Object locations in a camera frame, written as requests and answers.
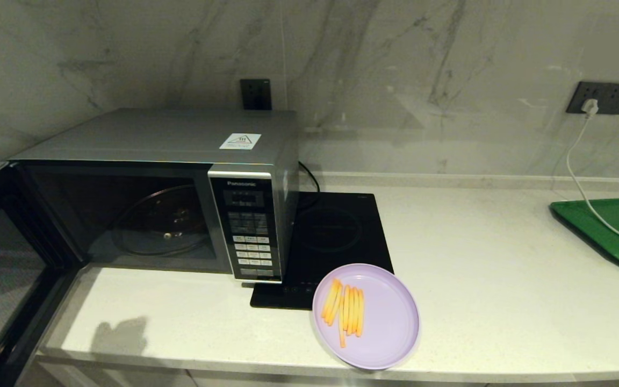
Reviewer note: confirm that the purple round plate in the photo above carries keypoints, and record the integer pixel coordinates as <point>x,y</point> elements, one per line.
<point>390,322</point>

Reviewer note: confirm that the dark glass microwave door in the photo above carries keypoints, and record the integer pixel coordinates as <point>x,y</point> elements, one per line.
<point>3,269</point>

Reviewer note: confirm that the silver Panasonic microwave oven body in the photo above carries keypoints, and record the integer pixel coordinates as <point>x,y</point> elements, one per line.
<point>153,134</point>

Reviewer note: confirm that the black induction cooktop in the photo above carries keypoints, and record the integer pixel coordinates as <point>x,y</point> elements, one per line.
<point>336,231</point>

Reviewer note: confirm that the white warning sticker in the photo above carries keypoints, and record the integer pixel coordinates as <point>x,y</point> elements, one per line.
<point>240,141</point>

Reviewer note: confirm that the long thin orange french fry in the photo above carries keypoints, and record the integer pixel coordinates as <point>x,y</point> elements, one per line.
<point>342,334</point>

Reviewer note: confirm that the white power plug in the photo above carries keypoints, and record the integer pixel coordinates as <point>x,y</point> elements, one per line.
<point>589,107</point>

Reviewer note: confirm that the small black wall socket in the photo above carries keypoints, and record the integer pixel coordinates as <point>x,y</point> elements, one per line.
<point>256,94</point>

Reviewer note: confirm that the wide black wall socket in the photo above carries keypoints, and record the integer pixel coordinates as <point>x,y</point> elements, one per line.
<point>613,98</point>

